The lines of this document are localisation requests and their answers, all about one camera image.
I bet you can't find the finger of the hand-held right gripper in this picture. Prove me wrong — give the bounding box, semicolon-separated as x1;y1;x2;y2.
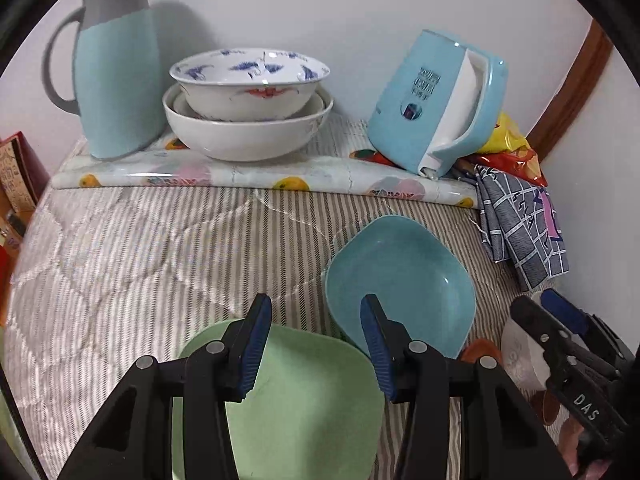
541;288;608;341
510;295;568;366

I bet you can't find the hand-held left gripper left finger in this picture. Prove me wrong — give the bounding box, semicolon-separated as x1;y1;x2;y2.
57;294;273;480

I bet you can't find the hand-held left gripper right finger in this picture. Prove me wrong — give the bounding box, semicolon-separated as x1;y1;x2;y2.
360;294;571;480

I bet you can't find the brown small bowl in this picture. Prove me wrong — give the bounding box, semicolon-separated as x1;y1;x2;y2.
460;338;568;427

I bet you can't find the green square plate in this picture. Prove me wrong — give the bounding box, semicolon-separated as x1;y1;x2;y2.
171;319;383;480

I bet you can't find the teal square plate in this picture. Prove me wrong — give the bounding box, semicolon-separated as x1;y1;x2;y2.
325;215;476;359

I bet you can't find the person's right hand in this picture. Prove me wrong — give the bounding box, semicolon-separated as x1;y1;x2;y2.
554;432;591;480

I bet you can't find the grey checked cloth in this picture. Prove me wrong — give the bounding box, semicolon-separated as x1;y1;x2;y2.
470;162;570;291

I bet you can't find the striped quilt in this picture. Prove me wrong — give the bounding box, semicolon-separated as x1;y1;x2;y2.
0;110;576;480

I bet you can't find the red snack bag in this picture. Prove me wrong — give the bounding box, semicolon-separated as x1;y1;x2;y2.
455;147;548;188

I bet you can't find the fruit print plastic mat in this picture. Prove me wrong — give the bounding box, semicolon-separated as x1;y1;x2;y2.
52;137;478;209

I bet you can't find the yellow snack bag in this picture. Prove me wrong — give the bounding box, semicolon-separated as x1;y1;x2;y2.
475;110;531;155

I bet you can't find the large white swirl bowl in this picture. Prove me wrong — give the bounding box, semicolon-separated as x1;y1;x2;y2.
162;82;334;162

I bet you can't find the light blue electric kettle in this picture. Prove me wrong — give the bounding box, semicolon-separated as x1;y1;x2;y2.
367;29;508;179

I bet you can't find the plain white nested bowl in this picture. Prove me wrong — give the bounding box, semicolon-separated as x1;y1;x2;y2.
172;87;326;122

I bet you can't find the red paper bag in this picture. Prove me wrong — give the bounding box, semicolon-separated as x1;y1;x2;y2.
0;240;16;326

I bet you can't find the blue patterned white bowl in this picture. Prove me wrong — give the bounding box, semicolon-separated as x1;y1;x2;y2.
169;48;331;122

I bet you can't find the red patterned box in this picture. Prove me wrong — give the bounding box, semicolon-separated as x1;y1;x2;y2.
0;131;51;221

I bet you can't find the teal thermal jug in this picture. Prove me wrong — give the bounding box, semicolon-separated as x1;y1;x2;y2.
42;0;166;161

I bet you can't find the wooden door frame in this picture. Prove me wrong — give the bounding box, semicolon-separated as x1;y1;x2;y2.
527;19;613;163

